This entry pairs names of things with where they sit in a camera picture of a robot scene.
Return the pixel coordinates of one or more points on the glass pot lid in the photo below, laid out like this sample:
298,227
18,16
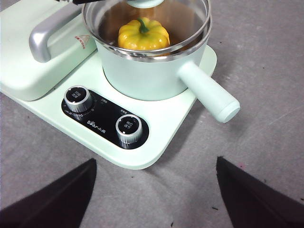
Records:
142,2

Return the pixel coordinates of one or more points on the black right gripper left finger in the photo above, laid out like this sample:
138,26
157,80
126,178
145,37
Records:
52,204

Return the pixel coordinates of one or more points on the yellow pumpkin with green stem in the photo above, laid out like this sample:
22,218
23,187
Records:
142,39

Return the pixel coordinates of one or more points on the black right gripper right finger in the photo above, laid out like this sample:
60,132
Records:
256,204

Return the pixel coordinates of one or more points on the mint green breakfast machine base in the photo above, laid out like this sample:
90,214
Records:
161,133

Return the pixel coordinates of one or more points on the silver control knob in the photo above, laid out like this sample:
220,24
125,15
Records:
129,129
77,98

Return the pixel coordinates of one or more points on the black control panel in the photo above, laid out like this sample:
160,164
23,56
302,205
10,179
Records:
104,118

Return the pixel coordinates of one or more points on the white warning sticker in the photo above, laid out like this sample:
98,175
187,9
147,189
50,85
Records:
82,41

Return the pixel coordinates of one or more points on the mint green grill cover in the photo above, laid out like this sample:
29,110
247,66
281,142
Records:
23,78

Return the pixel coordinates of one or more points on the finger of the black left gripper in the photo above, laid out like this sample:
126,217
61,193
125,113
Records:
95,1

